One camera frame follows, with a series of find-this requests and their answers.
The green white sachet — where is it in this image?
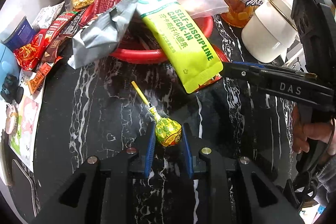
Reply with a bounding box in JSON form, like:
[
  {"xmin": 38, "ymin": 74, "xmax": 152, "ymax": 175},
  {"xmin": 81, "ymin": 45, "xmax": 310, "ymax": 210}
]
[{"xmin": 136, "ymin": 0, "xmax": 223, "ymax": 94}]

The red orange snack packet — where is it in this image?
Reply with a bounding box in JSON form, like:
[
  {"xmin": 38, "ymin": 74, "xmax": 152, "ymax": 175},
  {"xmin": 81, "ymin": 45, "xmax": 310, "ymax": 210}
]
[{"xmin": 195, "ymin": 44, "xmax": 229, "ymax": 92}]

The yellow green lollipop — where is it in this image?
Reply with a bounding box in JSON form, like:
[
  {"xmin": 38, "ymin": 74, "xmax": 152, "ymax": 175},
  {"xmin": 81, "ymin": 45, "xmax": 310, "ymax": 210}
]
[{"xmin": 131, "ymin": 81, "xmax": 182, "ymax": 147}]

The silver foil packet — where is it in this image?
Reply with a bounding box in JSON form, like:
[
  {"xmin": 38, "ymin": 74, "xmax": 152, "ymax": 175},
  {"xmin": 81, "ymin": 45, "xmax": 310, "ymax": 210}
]
[{"xmin": 67, "ymin": 0, "xmax": 138, "ymax": 69}]

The dark red snack packet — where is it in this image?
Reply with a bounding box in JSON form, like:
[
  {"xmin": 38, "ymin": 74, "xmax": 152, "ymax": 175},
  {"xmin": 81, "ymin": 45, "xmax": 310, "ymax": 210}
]
[{"xmin": 89, "ymin": 0, "xmax": 124, "ymax": 16}]

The person right hand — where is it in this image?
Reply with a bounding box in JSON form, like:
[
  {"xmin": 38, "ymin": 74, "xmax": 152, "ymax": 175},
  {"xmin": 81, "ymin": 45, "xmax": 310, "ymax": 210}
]
[{"xmin": 291, "ymin": 106, "xmax": 335, "ymax": 156}]

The white electric kettle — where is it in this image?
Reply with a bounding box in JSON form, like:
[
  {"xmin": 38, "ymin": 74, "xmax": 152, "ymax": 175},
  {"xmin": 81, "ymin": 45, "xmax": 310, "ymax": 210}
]
[{"xmin": 241, "ymin": 0, "xmax": 298, "ymax": 63}]

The pink green wipes pack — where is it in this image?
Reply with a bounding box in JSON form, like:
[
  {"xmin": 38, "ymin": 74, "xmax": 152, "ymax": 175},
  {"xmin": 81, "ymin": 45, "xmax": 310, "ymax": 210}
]
[{"xmin": 9, "ymin": 84, "xmax": 45, "ymax": 172}]

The red plastic basket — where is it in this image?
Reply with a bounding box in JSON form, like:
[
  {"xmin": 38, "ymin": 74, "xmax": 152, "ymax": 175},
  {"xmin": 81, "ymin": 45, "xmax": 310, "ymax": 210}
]
[{"xmin": 79, "ymin": 3, "xmax": 215, "ymax": 64}]

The orange small sachet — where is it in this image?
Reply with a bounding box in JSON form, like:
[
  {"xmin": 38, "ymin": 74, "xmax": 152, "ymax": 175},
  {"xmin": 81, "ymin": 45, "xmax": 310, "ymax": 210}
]
[{"xmin": 27, "ymin": 56, "xmax": 62, "ymax": 95}]

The brown small sachet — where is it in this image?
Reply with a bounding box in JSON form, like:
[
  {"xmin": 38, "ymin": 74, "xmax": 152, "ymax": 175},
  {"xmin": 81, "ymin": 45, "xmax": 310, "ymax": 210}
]
[{"xmin": 42, "ymin": 35, "xmax": 71, "ymax": 63}]

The red orange candy packet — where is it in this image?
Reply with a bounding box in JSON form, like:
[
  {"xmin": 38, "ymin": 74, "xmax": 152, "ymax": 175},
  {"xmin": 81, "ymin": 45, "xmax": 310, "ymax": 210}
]
[{"xmin": 14, "ymin": 29, "xmax": 49, "ymax": 71}]

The light blue round gadget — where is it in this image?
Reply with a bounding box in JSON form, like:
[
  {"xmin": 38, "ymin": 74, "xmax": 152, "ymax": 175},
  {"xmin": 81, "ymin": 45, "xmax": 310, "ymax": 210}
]
[{"xmin": 0, "ymin": 44, "xmax": 23, "ymax": 103}]

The white lid blue jar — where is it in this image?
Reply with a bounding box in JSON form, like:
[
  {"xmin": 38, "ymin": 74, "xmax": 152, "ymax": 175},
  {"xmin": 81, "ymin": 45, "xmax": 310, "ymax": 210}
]
[{"xmin": 1, "ymin": 16, "xmax": 37, "ymax": 52}]

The white patterned small packet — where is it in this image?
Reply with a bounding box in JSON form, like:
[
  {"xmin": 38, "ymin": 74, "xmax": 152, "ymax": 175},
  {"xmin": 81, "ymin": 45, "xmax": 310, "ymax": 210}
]
[{"xmin": 32, "ymin": 1, "xmax": 65, "ymax": 32}]

